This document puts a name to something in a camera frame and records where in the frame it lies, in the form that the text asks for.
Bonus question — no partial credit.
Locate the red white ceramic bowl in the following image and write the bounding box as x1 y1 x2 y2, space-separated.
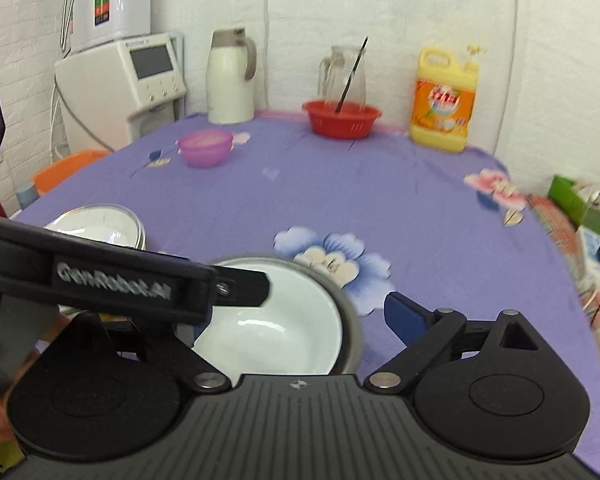
190 254 365 376

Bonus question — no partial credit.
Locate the stainless steel bowl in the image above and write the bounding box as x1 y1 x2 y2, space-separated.
206 252 365 376

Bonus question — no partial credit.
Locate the white blue-rimmed plate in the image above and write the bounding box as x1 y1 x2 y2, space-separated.
45 204 146 250

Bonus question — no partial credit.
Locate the yellow plastic plate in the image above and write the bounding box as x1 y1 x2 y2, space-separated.
99 313 129 323

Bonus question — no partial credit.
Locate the grey blue cup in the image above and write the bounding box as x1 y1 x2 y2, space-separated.
15 181 40 210

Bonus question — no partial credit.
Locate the orange plastic basin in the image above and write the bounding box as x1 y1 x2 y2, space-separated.
32 150 108 196

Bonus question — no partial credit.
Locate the purple floral tablecloth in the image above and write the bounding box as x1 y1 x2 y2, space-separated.
19 114 600 473

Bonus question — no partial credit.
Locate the purple plastic bowl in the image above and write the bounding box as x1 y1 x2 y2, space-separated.
176 129 234 168

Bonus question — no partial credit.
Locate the white water dispenser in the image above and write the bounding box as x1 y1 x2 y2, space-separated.
54 34 186 154

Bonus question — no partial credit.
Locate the red plastic colander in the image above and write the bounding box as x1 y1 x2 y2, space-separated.
302 100 382 140

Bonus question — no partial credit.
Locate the green box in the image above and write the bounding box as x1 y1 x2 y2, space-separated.
548 174 600 234

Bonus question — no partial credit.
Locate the black straw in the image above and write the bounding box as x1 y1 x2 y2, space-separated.
335 36 368 114

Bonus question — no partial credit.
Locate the white thermos jug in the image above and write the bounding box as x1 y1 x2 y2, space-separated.
206 27 257 125

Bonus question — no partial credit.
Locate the glass pitcher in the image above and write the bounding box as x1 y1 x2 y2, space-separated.
317 46 366 107

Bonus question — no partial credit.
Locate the yellow detergent bottle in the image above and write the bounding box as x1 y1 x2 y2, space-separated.
408 44 482 153

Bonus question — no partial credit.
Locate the white wall water purifier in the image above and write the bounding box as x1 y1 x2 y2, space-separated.
69 0 151 54

